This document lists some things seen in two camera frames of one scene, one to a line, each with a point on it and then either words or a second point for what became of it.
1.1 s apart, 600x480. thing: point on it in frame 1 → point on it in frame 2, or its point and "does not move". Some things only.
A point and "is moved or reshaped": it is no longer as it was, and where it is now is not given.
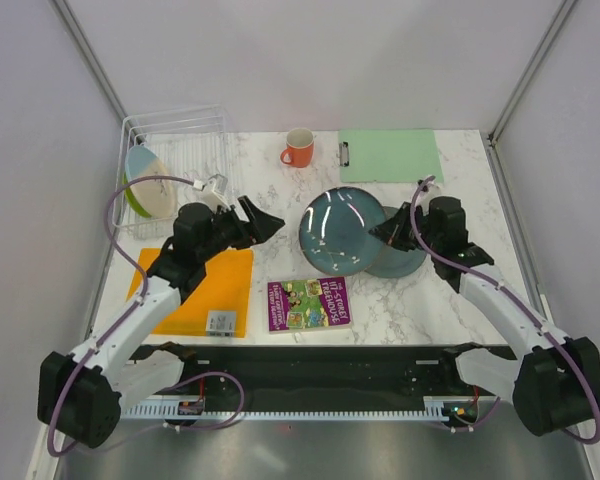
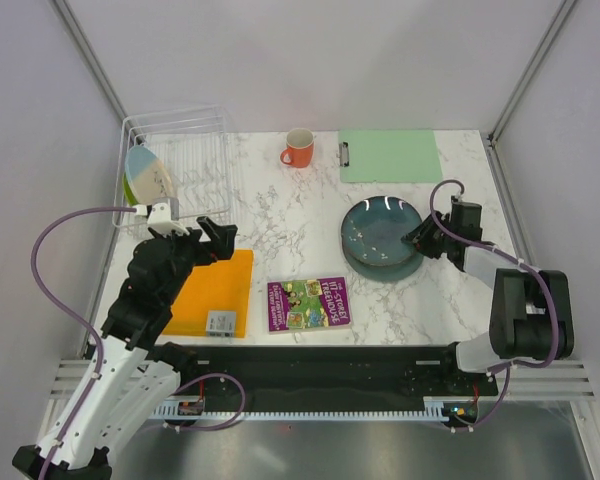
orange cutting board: x=225 y=287 does not move
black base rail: x=208 y=371 does not move
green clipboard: x=388 y=156 does not move
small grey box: x=221 y=323 does not move
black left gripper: x=261 y=225 → x=222 y=237
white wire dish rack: x=194 y=143 does not move
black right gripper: x=392 y=230 → x=419 y=238
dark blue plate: x=334 y=231 is moved or reshaped
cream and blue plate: x=153 y=198 does not move
